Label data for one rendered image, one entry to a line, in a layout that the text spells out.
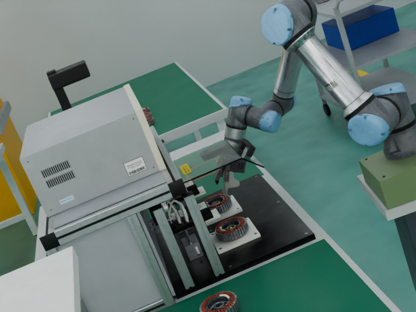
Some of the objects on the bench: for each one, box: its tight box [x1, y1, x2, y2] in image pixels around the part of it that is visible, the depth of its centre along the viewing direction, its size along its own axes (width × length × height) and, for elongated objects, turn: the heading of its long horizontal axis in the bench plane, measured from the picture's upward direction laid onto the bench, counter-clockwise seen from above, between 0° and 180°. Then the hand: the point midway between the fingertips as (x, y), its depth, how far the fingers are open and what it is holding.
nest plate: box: [206, 195, 243, 226], centre depth 256 cm, size 15×15×1 cm
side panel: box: [46, 214, 175, 312], centre depth 206 cm, size 28×3×32 cm, turn 145°
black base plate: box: [150, 173, 316, 299], centre depth 245 cm, size 47×64×2 cm
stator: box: [199, 291, 240, 312], centre depth 197 cm, size 11×11×4 cm
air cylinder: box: [181, 233, 204, 261], centre depth 231 cm, size 5×8×6 cm
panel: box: [136, 209, 176, 296], centre depth 237 cm, size 1×66×30 cm, turn 55°
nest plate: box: [210, 217, 261, 254], centre depth 233 cm, size 15×15×1 cm
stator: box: [206, 194, 232, 214], centre depth 255 cm, size 11×11×4 cm
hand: (218, 190), depth 253 cm, fingers open, 14 cm apart
